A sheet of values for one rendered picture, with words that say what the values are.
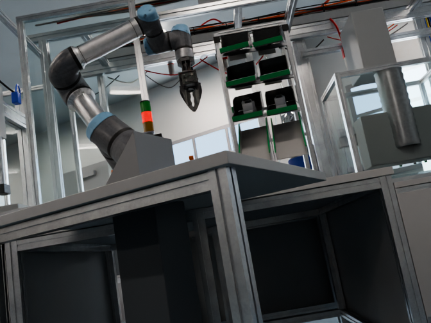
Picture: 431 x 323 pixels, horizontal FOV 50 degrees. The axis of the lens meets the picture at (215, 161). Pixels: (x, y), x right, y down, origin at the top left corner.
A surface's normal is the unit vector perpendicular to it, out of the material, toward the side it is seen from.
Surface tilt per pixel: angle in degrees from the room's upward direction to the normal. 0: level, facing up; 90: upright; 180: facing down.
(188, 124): 90
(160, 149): 90
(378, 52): 90
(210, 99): 90
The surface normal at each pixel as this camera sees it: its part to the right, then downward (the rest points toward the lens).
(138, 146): 0.85, -0.24
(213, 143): -0.50, -0.08
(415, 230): -0.04, -0.18
